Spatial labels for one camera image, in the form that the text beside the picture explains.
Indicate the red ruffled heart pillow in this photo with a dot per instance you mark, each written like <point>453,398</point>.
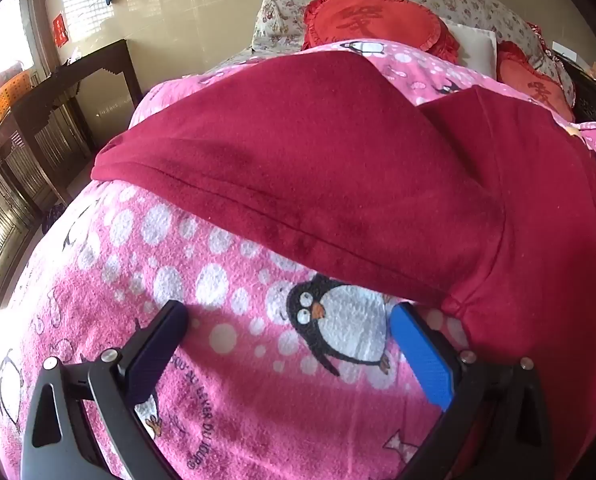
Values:
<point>533,90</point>
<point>373,17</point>

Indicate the orange plastic basket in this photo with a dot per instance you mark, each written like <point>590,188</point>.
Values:
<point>8,95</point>

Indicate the red wall sign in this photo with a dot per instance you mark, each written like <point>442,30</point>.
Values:
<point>60,30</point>

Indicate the dark carved bedside table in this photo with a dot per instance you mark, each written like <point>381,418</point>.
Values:
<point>595,105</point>

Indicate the white pillow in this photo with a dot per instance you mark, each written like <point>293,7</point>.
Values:
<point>473,42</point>

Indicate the window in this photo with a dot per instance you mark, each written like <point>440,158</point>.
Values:
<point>3,35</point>

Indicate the dark red fleece garment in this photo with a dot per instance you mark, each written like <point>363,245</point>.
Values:
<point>303,160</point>

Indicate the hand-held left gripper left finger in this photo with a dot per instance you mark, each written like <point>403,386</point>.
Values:
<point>153,355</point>

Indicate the dark wooden cabinet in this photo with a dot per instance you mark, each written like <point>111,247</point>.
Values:
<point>53,110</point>

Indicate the pink penguin printed blanket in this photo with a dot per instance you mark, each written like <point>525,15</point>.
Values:
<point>228,410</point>

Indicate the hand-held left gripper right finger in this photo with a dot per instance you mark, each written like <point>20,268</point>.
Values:
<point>423,355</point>

